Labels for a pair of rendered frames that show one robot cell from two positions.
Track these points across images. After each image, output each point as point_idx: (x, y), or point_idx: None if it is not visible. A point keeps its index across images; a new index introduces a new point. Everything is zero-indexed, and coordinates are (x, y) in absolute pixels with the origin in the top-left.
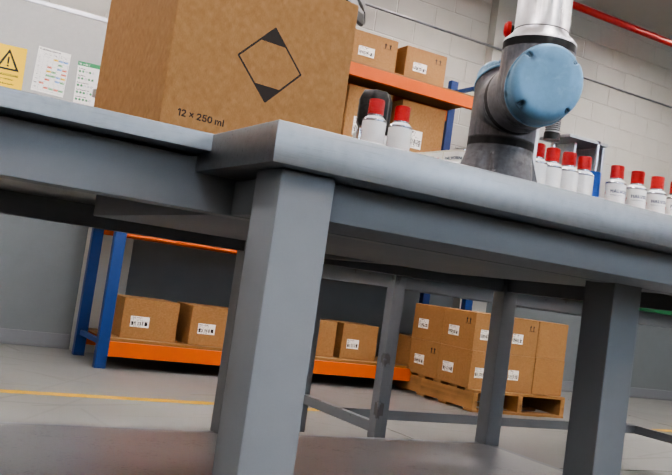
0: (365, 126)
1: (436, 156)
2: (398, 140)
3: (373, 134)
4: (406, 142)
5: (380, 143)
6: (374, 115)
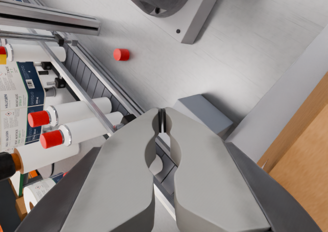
0: (78, 138)
1: (4, 116)
2: (69, 111)
3: (83, 128)
4: (67, 104)
5: (85, 120)
6: (64, 135)
